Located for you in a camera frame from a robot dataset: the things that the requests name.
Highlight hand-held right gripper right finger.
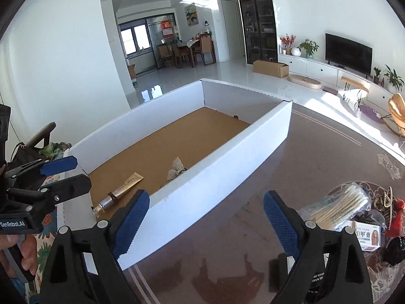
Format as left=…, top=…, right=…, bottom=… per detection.
left=263, top=190, right=374, bottom=304

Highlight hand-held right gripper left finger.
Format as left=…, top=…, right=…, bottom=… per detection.
left=39, top=189, right=151, bottom=304

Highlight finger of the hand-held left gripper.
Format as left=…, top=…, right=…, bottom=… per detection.
left=4, top=156, right=78, bottom=179
left=6, top=174, right=92, bottom=216

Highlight bag of wooden chopsticks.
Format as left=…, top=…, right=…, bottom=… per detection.
left=299, top=182, right=372, bottom=232

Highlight white cardboard box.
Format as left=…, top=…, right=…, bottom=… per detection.
left=57, top=79, right=292, bottom=271

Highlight white orange ointment box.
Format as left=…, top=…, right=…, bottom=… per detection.
left=343, top=222, right=385, bottom=254

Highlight grey frame glasses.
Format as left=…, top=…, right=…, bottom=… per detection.
left=354, top=207, right=387, bottom=229

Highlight pearl hair claw clip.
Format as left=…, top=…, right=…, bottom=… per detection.
left=373, top=186, right=394, bottom=216

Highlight black round object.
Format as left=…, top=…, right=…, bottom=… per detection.
left=381, top=236, right=405, bottom=267

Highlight red snack packet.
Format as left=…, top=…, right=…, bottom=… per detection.
left=384, top=196, right=405, bottom=238

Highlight brown patterned glass desktop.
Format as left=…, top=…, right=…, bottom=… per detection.
left=118, top=101, right=405, bottom=304

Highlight person's left hand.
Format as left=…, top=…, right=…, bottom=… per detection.
left=0, top=233, right=38, bottom=279

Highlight floral printed cloth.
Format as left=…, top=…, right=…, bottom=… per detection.
left=32, top=142, right=73, bottom=292

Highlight dark chair armrest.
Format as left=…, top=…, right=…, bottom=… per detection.
left=25, top=122, right=57, bottom=149

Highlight dark handbag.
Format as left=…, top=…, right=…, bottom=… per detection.
left=9, top=142, right=48, bottom=165

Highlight gold cosmetic tube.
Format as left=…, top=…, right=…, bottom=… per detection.
left=92, top=172, right=144, bottom=217

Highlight purple fluffy rug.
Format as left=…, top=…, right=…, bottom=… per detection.
left=361, top=104, right=385, bottom=124

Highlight beige oval floor cushion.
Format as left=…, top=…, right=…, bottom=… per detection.
left=288, top=74, right=322, bottom=90

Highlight glass sliding door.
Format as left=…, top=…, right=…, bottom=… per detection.
left=118, top=13, right=178, bottom=70

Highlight dark wooden dining chair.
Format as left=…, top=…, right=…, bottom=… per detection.
left=157, top=44, right=174, bottom=68

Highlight brown cardboard box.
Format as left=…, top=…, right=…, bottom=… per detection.
left=252, top=60, right=289, bottom=79

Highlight wooden bench with metal legs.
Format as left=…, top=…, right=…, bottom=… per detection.
left=341, top=76, right=370, bottom=115

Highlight white low cabinet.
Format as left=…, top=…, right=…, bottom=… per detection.
left=278, top=53, right=405, bottom=102

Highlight orange rocking lounge chair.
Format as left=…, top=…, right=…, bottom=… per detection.
left=381, top=92, right=405, bottom=138

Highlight wooden dining table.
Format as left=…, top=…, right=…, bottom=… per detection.
left=171, top=40, right=206, bottom=67

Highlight green plant in teal pot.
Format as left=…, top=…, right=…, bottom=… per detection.
left=299, top=39, right=319, bottom=59

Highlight vase with red flowers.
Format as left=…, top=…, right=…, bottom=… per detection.
left=280, top=34, right=296, bottom=55

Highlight black flat television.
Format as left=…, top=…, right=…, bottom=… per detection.
left=325, top=33, right=373, bottom=75

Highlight large leafy potted plant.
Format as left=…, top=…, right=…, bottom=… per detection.
left=383, top=65, right=405, bottom=92

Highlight dining chair with beige back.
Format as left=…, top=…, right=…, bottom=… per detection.
left=199, top=35, right=217, bottom=65

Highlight white door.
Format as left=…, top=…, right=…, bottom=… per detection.
left=220, top=0, right=246, bottom=61

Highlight tall black glass cabinet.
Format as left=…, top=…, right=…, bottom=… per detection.
left=234, top=0, right=279, bottom=65

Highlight framed wall painting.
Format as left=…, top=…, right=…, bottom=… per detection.
left=184, top=3, right=199, bottom=27

